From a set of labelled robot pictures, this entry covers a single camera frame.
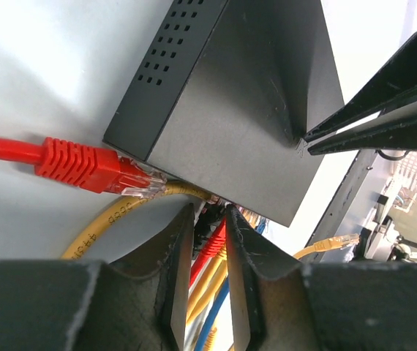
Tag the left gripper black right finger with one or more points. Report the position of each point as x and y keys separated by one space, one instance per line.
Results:
x=280 y=303

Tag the red ethernet cable loose plug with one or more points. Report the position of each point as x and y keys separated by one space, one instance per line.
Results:
x=91 y=168

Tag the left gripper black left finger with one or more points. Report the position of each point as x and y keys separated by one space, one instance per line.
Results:
x=137 y=302

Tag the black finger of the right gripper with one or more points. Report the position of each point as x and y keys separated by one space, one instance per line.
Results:
x=387 y=132
x=395 y=81

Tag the black TP-Link network switch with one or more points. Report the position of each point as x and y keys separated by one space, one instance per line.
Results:
x=224 y=96

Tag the yellow ethernet cable printed text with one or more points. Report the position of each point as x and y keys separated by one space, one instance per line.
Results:
x=118 y=210

